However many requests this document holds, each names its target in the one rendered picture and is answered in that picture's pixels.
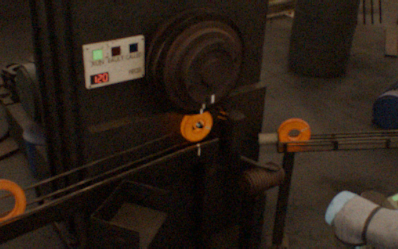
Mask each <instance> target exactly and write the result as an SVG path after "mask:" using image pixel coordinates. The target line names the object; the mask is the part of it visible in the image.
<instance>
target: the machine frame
mask: <svg viewBox="0 0 398 249"><path fill-rule="evenodd" d="M268 1H269V0H179V1H177V0H26V3H27V9H28V21H29V26H30V33H31V38H32V49H33V56H34V62H35V73H36V79H37V84H38V91H39V103H40V109H41V120H42V126H43V132H44V143H45V150H46V160H47V167H48V177H49V178H52V177H54V176H57V175H60V174H63V173H66V172H69V171H71V170H74V169H77V168H79V167H81V166H83V165H86V164H89V163H92V162H95V161H97V160H100V159H103V158H106V157H109V156H112V155H114V154H117V153H120V152H121V151H124V150H126V149H129V148H132V147H134V146H138V145H141V144H143V143H146V142H148V141H151V140H155V139H157V138H160V137H163V136H165V135H166V134H168V133H172V132H175V131H178V130H181V123H182V120H183V115H180V114H177V113H175V112H173V111H170V110H169V109H167V108H166V107H165V106H164V105H163V104H161V103H160V102H159V101H158V100H157V99H156V98H155V97H154V95H153V94H152V92H151V91H150V89H149V85H148V83H147V80H146V72H145V69H144V76H143V77H137V79H136V78H133V79H132V80H127V81H123V82H117V83H113V84H108V85H104V86H98V87H95V88H91V89H88V88H86V79H85V69H84V50H83V46H84V45H88V44H96V43H100V42H108V41H113V40H117V39H125V38H129V37H137V36H141V35H142V36H143V37H144V55H145V52H146V47H147V44H148V42H149V39H150V37H151V36H152V34H153V32H154V31H155V29H157V28H158V26H159V25H160V24H161V23H162V22H163V21H164V20H165V19H167V18H168V17H170V16H171V15H174V14H177V13H179V12H184V11H186V10H188V9H190V8H199V7H203V8H211V9H214V10H216V11H217V12H219V13H220V14H223V15H226V16H228V17H230V18H231V19H233V20H234V21H235V22H236V23H237V25H238V27H239V28H240V31H241V33H242V34H243V38H245V47H246V56H245V62H244V65H243V70H242V73H241V74H240V78H239V80H238V82H237V84H236V86H235V87H234V89H233V90H232V92H231V93H230V94H229V95H228V96H227V97H226V98H225V99H224V100H223V101H222V102H221V105H222V106H223V107H224V109H225V111H229V110H232V109H236V110H237V111H239V112H241V113H242V114H243V115H245V117H246V121H245V136H244V143H243V157H245V158H248V159H250V160H253V161H256V162H258V156H259V149H260V145H259V143H258V134H259V133H261V130H262V123H263V111H264V110H265V99H266V92H267V86H266V85H264V84H262V83H260V70H261V64H262V60H263V50H264V42H265V29H266V22H267V9H268ZM208 113H210V114H211V117H212V126H211V129H210V131H209V132H208V133H207V136H208V134H211V131H213V132H214V133H215V134H217V136H218V137H220V144H221V133H222V119H221V118H218V115H220V116H221V117H222V114H223V113H222V112H220V111H218V110H216V109H212V110H210V111H208ZM166 148H168V147H167V138H164V139H162V140H159V141H156V142H152V143H150V144H148V145H145V146H143V147H139V148H137V149H133V150H131V160H132V161H135V160H139V159H141V158H144V157H147V156H150V155H151V154H154V153H156V152H158V151H161V150H163V149H166ZM125 164H128V160H127V155H126V153H125V154H122V155H120V156H116V157H114V158H111V159H108V160H105V161H102V162H100V163H97V164H94V165H91V166H88V167H87V172H88V177H89V178H92V177H94V176H98V175H100V174H103V173H106V172H109V171H111V170H113V169H115V168H116V167H121V166H123V165H125ZM253 167H257V166H255V165H253V164H250V163H247V162H245V161H242V160H239V159H236V160H230V159H228V158H226V157H225V156H224V155H222V153H221V152H220V149H219V150H218V156H217V157H216V167H215V179H214V200H213V212H212V224H211V236H212V235H214V234H217V233H219V232H222V231H223V230H227V229H229V228H232V227H234V226H236V225H238V224H239V223H240V209H241V201H242V193H243V191H242V190H241V188H240V185H239V178H240V175H241V174H242V173H243V171H245V170H248V169H251V168H253ZM198 168H199V163H196V164H194V165H190V166H187V167H184V168H182V169H179V170H177V171H175V172H173V173H171V174H168V175H166V176H163V177H161V178H159V179H156V180H154V181H151V182H149V183H146V184H144V185H148V186H151V187H156V188H159V189H162V190H164V191H167V192H169V215H167V217H166V219H165V220H164V223H163V224H162V226H161V227H160V229H159V230H158V232H156V234H155V236H154V238H153V240H152V241H151V243H150V244H149V246H148V248H147V249H182V248H185V247H187V246H190V245H192V244H195V243H196V215H197V198H198ZM81 181H85V179H84V174H83V170H79V171H77V172H73V173H71V174H68V175H65V176H62V177H59V178H56V179H54V180H53V181H50V182H49V184H50V193H53V192H56V191H58V190H62V189H64V188H67V187H70V186H72V185H75V184H77V183H79V182H81ZM79 216H80V211H79V212H76V213H74V214H73V215H70V216H67V217H65V218H63V219H60V220H58V221H54V222H52V223H51V226H52V227H53V229H54V231H55V232H56V233H57V234H58V236H59V238H60V239H61V242H62V243H63V244H64V246H65V248H66V249H82V236H81V227H80V221H81V219H79Z"/></svg>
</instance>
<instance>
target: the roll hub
mask: <svg viewBox="0 0 398 249"><path fill-rule="evenodd" d="M220 43H222V44H223V47H222V48H218V45H219V44H220ZM195 57H199V58H200V60H199V62H198V63H195V62H194V58H195ZM235 57H239V55H238V52H237V50H236V49H235V48H234V47H233V46H232V45H231V44H229V43H227V41H225V40H223V39H220V38H216V37H212V38H207V39H204V40H202V41H200V42H199V43H198V44H196V45H195V46H194V47H193V48H192V49H190V51H189V52H188V53H187V54H186V56H185V58H184V60H183V63H182V66H181V69H180V85H181V87H182V90H183V91H184V92H185V93H186V94H187V95H188V97H189V98H191V99H192V100H194V101H196V102H198V103H201V104H206V102H205V100H206V99H207V98H210V99H211V102H210V103H212V96H213V95H214V102H216V101H218V100H220V99H221V98H223V97H224V95H226V94H227V93H228V92H229V91H230V90H231V89H229V88H227V87H228V86H229V85H230V84H233V85H234V84H235V82H236V80H237V78H238V73H239V69H240V60H239V62H238V63H235V61H234V59H235ZM190 85H193V87H194V88H193V90H192V91H189V90H188V86H190ZM210 103H208V104H210Z"/></svg>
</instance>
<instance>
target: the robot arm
mask: <svg viewBox="0 0 398 249"><path fill-rule="evenodd" d="M325 220H326V221H327V222H328V223H329V224H330V225H333V226H334V249H372V247H375V248H378V249H398V210H388V209H386V208H383V207H381V206H379V205H377V204H376V203H373V202H371V201H368V200H366V199H363V198H361V197H360V196H357V194H353V193H351V192H347V191H345V192H341V193H340V194H338V195H337V196H336V198H335V199H333V200H332V202H331V204H330V205H329V207H328V210H327V212H326V216H325Z"/></svg>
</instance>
